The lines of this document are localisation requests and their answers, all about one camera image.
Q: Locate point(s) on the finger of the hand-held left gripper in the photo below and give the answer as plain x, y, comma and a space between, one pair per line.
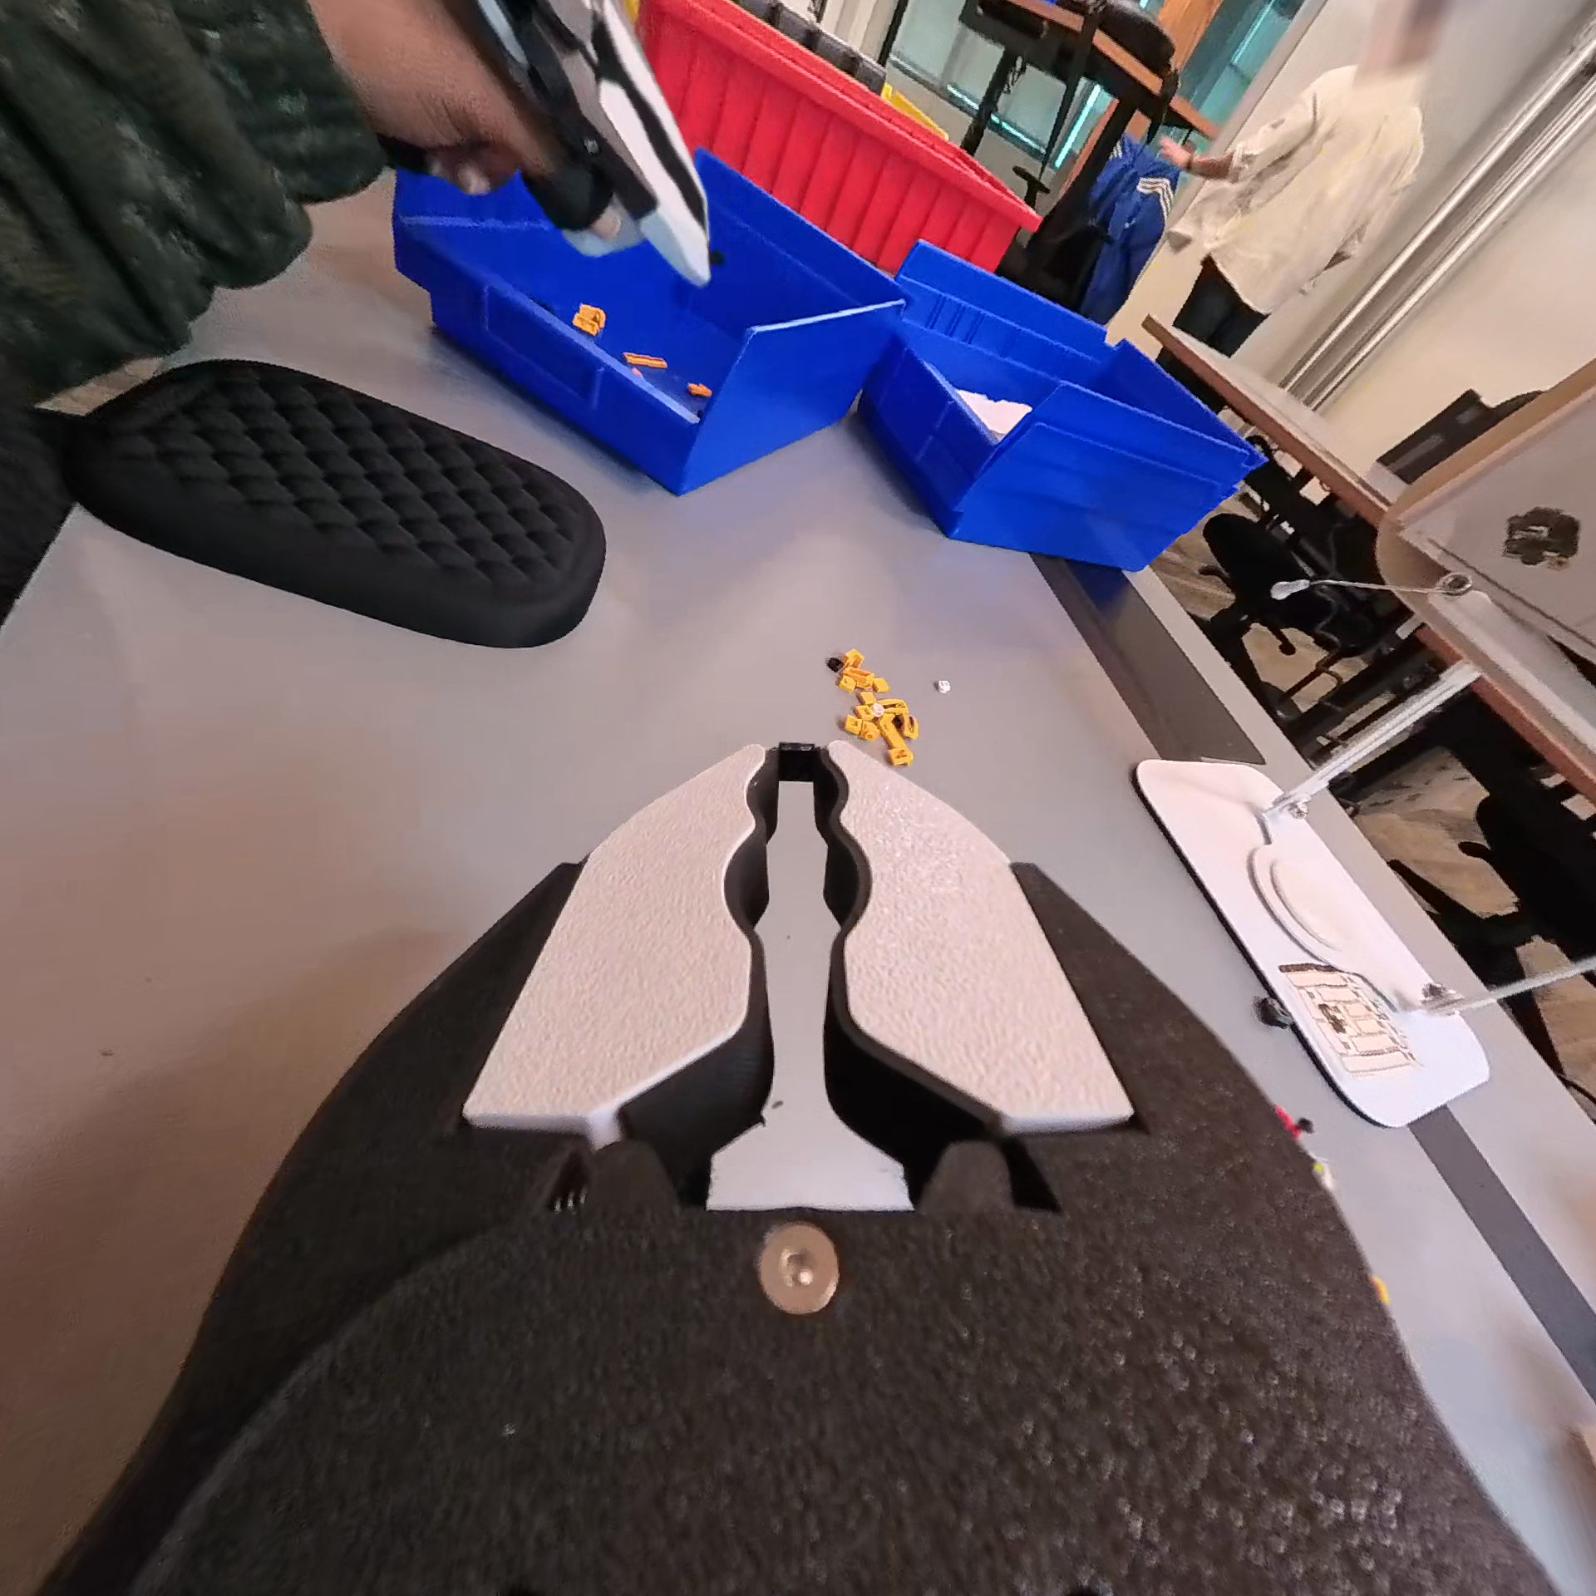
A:
672, 124
634, 162

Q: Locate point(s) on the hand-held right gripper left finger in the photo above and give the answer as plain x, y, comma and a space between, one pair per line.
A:
634, 973

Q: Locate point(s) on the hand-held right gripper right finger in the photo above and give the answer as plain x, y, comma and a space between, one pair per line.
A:
972, 998

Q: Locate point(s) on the yellow lego pieces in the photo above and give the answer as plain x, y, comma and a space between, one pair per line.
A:
642, 361

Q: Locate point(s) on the blue plastic bin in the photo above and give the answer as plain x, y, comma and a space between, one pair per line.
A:
773, 375
1085, 498

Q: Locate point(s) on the small black lego brick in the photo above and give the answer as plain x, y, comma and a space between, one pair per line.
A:
798, 755

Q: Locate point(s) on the pile of yellow lego bricks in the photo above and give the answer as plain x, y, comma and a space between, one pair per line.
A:
879, 717

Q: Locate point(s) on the person's left forearm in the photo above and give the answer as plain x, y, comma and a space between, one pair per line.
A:
123, 150

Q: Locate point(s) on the red lego minifigure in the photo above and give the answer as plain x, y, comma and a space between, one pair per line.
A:
1294, 1119

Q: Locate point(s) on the open lego instruction booklet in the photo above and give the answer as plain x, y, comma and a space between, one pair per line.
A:
1520, 498

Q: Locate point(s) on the person's left hand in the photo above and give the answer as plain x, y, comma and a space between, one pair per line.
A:
423, 88

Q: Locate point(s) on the red plastic bin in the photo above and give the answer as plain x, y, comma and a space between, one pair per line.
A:
809, 124

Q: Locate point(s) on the sticker sheet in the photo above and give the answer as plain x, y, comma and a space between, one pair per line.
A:
1352, 1017

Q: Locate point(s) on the black office chair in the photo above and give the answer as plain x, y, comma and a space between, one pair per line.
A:
1052, 249
1271, 586

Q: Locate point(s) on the crumpled white printed paper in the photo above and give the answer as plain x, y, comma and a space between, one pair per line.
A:
991, 411

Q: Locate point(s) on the blue jacket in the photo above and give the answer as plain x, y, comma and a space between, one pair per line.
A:
1128, 225

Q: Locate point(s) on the brown wooden desk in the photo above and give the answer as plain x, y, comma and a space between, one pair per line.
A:
1295, 411

